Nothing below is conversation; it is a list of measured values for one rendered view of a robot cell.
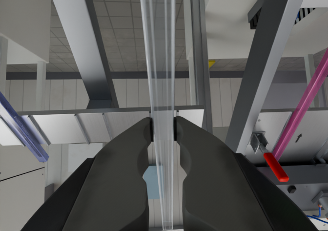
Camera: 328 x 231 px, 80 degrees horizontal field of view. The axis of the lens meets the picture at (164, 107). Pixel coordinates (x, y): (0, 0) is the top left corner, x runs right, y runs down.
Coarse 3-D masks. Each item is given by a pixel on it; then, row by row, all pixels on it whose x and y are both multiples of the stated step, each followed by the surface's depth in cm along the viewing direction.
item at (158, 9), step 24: (144, 0) 8; (168, 0) 8; (144, 24) 8; (168, 24) 8; (168, 48) 9; (168, 72) 10; (168, 96) 11; (168, 120) 12; (168, 144) 14; (168, 168) 16; (168, 192) 19; (168, 216) 24
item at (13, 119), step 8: (0, 96) 26; (0, 104) 26; (8, 104) 27; (0, 112) 27; (8, 112) 27; (8, 120) 28; (16, 120) 29; (16, 128) 29; (24, 128) 30; (24, 136) 31; (32, 136) 32; (32, 144) 32; (32, 152) 34; (40, 152) 34; (40, 160) 35
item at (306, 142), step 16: (272, 112) 37; (288, 112) 38; (320, 112) 38; (256, 128) 40; (272, 128) 40; (304, 128) 41; (320, 128) 41; (272, 144) 43; (288, 144) 43; (304, 144) 44; (320, 144) 44; (256, 160) 47; (288, 160) 47; (304, 160) 47
